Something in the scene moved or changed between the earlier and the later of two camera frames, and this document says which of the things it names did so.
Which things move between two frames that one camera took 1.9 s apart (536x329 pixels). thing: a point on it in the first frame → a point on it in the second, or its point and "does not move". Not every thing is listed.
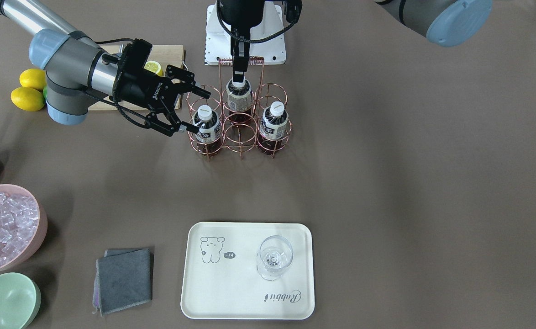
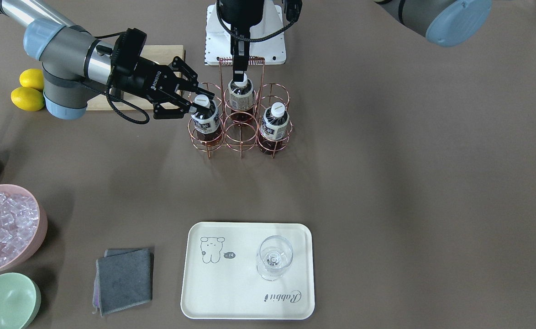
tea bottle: [209, 138] → [273, 129]
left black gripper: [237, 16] does not move
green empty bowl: [8, 300] does not move
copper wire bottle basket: [243, 115] does not move
